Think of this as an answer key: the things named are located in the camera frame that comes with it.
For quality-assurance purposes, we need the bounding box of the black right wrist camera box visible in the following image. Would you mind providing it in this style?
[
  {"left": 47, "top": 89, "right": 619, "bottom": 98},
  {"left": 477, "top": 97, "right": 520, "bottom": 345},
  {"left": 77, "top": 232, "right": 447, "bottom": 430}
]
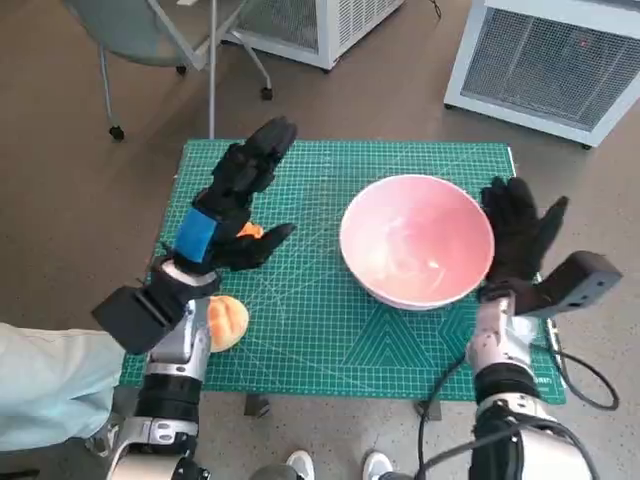
[{"left": 512, "top": 251, "right": 624, "bottom": 317}]

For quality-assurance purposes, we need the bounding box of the person's leg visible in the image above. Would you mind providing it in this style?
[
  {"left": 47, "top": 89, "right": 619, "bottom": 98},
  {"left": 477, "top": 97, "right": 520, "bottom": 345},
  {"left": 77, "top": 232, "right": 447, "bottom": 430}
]
[{"left": 0, "top": 322, "right": 126, "bottom": 439}]

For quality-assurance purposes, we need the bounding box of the large white mesh cabinet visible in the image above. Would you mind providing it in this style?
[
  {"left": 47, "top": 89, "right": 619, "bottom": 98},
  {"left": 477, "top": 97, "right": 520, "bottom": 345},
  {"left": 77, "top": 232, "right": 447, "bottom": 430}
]
[{"left": 443, "top": 0, "right": 640, "bottom": 149}]

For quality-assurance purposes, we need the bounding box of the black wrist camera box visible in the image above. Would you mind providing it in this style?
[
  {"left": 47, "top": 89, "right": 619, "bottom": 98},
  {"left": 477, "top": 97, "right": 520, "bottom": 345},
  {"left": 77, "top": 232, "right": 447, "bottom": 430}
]
[
  {"left": 512, "top": 251, "right": 624, "bottom": 317},
  {"left": 91, "top": 284, "right": 189, "bottom": 355}
]

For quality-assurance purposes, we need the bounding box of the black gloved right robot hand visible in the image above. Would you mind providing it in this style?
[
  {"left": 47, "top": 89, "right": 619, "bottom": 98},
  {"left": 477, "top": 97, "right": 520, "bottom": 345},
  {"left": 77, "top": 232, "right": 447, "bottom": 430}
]
[{"left": 479, "top": 175, "right": 571, "bottom": 290}]

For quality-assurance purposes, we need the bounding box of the green cutting mat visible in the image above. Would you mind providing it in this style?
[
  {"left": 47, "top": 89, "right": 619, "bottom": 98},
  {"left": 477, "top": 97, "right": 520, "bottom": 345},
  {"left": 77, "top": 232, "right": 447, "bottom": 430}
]
[{"left": 121, "top": 139, "right": 567, "bottom": 405}]

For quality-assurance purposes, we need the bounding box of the black table bracket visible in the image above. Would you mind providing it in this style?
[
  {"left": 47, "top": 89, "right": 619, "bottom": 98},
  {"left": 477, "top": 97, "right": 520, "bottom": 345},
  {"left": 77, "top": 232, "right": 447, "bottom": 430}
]
[
  {"left": 413, "top": 399, "right": 442, "bottom": 425},
  {"left": 244, "top": 393, "right": 272, "bottom": 417}
]

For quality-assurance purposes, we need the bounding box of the small white mesh cabinet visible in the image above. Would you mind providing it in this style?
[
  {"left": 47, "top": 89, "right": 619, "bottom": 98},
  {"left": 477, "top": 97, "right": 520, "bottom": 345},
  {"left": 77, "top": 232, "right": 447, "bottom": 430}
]
[{"left": 219, "top": 0, "right": 406, "bottom": 72}]

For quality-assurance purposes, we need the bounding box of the round scored toy bun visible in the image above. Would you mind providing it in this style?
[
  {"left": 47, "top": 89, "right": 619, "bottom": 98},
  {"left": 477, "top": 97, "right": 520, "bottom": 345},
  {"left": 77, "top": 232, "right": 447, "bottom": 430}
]
[{"left": 207, "top": 294, "right": 250, "bottom": 354}]

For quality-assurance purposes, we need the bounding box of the pink bowl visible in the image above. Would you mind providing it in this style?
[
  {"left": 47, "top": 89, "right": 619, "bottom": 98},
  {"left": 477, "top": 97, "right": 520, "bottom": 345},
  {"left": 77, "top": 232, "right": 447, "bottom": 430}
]
[{"left": 339, "top": 173, "right": 496, "bottom": 311}]

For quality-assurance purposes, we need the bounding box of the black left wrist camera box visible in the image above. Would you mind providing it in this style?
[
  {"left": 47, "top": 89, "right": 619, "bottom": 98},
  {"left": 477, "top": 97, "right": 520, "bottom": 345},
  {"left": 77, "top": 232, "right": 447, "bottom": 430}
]
[{"left": 91, "top": 284, "right": 189, "bottom": 355}]

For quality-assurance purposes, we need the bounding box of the white shoe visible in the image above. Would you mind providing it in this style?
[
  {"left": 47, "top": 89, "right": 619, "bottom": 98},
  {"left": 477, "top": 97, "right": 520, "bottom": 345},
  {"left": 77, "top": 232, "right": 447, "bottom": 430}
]
[
  {"left": 362, "top": 450, "right": 395, "bottom": 480},
  {"left": 285, "top": 449, "right": 316, "bottom": 480}
]

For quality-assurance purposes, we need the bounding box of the thin metal pole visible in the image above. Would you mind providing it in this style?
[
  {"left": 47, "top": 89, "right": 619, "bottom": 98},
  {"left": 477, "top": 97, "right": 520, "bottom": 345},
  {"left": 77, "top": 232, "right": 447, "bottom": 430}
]
[{"left": 207, "top": 0, "right": 221, "bottom": 140}]

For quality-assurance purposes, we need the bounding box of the black cable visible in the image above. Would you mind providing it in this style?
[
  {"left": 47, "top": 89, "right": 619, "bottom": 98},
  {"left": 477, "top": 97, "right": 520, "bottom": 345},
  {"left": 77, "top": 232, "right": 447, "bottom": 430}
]
[
  {"left": 547, "top": 319, "right": 621, "bottom": 412},
  {"left": 414, "top": 355, "right": 474, "bottom": 480}
]

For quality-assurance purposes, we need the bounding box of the grey-green office chair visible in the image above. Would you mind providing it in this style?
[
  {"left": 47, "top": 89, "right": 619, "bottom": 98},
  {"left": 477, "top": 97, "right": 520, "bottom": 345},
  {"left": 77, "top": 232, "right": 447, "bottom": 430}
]
[{"left": 62, "top": 0, "right": 275, "bottom": 141}]

